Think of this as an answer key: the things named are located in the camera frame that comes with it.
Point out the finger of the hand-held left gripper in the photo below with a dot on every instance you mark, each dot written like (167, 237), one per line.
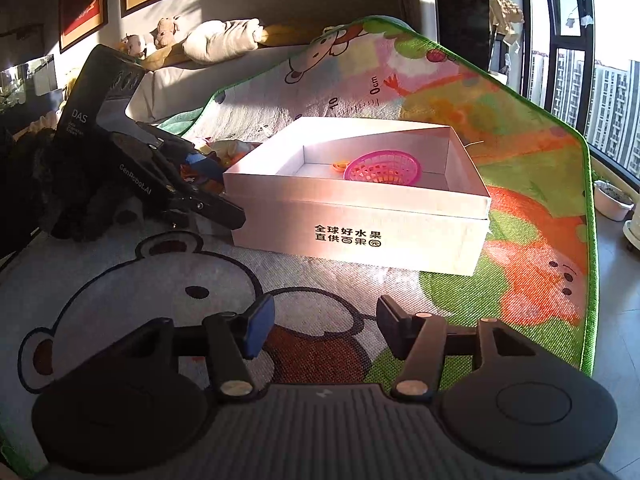
(195, 157)
(220, 215)

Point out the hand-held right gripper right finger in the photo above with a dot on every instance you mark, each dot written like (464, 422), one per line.
(390, 325)

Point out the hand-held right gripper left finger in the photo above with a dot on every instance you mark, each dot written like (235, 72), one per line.
(260, 325)

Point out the small yellow toy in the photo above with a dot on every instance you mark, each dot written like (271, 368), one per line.
(230, 149)

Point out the white cardboard box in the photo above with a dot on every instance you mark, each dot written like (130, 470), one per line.
(400, 240)

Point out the small orange toy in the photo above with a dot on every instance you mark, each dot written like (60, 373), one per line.
(339, 166)

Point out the pink plastic basket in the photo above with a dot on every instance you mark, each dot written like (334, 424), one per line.
(385, 172)

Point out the teal cloth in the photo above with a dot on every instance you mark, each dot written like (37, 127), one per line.
(175, 122)

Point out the grey sofa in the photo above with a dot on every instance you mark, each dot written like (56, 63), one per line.
(170, 90)

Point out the cow plush toy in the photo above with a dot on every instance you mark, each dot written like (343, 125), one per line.
(134, 45)

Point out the mustard yellow cushion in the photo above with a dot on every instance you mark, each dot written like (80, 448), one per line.
(165, 57)

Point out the cream plush pillow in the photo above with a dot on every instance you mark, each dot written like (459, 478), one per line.
(220, 40)

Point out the brown plush toy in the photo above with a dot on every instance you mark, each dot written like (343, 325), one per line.
(167, 32)

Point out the cartoon printed play mat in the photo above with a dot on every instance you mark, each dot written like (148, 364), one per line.
(525, 170)

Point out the white bowl planter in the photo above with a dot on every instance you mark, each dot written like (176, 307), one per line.
(612, 205)

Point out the black framed window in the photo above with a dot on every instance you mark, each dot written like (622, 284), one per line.
(610, 100)

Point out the beige hanging cloth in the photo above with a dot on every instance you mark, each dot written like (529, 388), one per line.
(505, 12)

